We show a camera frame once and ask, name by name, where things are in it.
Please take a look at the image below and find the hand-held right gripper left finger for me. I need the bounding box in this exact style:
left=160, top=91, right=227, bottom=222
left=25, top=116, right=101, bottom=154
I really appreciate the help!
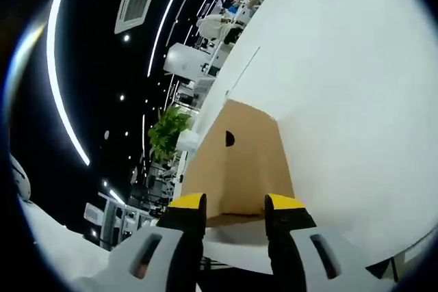
left=99, top=192, right=208, bottom=292

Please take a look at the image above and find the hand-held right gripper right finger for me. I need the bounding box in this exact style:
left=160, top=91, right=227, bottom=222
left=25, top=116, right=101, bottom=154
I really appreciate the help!
left=265, top=193, right=377, bottom=292

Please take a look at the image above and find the brown cardboard shoe box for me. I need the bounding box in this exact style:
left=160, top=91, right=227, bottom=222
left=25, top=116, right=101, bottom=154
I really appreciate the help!
left=180, top=98, right=296, bottom=228

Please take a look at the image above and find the green plant in white pot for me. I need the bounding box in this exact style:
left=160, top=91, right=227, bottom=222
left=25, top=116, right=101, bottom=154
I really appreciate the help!
left=147, top=105, right=200, bottom=163

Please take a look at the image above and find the person's white and black shirt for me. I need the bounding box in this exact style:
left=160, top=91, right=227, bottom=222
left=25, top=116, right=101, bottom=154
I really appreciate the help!
left=18, top=198, right=117, bottom=292

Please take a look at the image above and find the long ceiling light strip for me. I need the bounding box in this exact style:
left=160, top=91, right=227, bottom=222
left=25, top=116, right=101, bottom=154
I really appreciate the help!
left=146, top=0, right=192, bottom=77
left=46, top=0, right=90, bottom=166

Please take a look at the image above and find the ceiling air conditioner unit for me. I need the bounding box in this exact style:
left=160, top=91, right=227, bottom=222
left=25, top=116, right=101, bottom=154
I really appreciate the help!
left=114, top=0, right=159, bottom=35

